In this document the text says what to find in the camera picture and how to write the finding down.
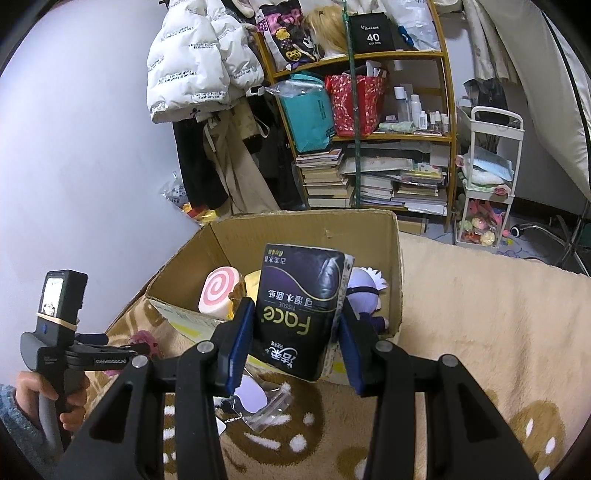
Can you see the printed cartoon tote bag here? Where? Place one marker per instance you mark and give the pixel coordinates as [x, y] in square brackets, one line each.
[286, 37]

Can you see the person's left forearm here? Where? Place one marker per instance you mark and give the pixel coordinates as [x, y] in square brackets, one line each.
[23, 434]

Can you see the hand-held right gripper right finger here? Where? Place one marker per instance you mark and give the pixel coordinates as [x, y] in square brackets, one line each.
[354, 357]

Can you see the white curtain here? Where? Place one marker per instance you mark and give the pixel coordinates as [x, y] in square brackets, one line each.
[489, 41]

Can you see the black bag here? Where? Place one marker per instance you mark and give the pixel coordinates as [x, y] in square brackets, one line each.
[485, 101]

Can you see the pink plush toy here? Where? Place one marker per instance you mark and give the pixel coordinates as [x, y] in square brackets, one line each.
[145, 340]

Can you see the white printed puffer jacket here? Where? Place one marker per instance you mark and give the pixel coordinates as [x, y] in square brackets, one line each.
[194, 55]

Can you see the purple-haired plush doll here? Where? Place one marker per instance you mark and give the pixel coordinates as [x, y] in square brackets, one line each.
[364, 288]

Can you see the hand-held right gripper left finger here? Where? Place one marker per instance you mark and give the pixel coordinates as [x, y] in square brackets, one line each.
[240, 346]

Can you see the cream padded chair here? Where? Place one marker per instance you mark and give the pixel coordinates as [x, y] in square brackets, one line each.
[568, 115]

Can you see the green pole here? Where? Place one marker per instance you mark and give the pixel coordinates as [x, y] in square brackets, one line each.
[355, 138]

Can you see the black cardboard box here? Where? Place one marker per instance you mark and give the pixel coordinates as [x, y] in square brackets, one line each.
[373, 32]

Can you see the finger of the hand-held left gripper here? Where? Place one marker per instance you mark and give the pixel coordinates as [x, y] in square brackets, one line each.
[94, 339]

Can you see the pile of books and magazines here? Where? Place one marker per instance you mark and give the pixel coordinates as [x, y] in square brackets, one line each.
[401, 184]

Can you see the wooden shelf rack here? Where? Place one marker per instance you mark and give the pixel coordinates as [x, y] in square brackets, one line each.
[443, 92]

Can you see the clear plastic packet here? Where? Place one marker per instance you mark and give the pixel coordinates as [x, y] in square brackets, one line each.
[258, 404]

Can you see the row of cosmetic bottles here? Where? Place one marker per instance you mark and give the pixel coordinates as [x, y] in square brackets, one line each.
[422, 113]

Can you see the blonde wig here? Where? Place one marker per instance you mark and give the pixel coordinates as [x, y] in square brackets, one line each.
[325, 30]

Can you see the black tissue pack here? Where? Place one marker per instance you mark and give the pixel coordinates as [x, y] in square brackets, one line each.
[295, 314]

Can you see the blue and white cloths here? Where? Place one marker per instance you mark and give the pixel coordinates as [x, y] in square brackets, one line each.
[489, 168]

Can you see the pink swirl plush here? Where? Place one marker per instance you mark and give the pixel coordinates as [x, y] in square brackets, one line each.
[217, 290]

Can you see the teal shopping bag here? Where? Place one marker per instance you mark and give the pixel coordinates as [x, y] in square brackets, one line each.
[307, 115]

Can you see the beige brown patterned blanket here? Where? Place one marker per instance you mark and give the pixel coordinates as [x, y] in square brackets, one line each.
[461, 323]

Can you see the beige hanging coat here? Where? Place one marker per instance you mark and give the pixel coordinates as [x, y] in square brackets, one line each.
[240, 161]

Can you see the white trolley cart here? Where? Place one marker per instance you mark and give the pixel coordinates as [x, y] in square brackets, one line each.
[496, 115]

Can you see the white plastic bag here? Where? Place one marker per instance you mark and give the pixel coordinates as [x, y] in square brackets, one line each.
[418, 25]

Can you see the pile of small plush toys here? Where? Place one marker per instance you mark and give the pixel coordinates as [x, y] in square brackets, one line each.
[480, 226]

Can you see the person's left hand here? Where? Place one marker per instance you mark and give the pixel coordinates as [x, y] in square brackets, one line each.
[76, 406]

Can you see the clear bag of toys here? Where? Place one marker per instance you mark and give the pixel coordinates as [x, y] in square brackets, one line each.
[184, 203]

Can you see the stack of old books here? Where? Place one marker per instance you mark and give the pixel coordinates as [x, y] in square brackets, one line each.
[325, 182]

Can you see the red gift bag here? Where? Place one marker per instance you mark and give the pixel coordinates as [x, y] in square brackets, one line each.
[364, 108]

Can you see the black hanging coat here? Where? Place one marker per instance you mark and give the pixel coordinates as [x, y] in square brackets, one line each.
[198, 166]

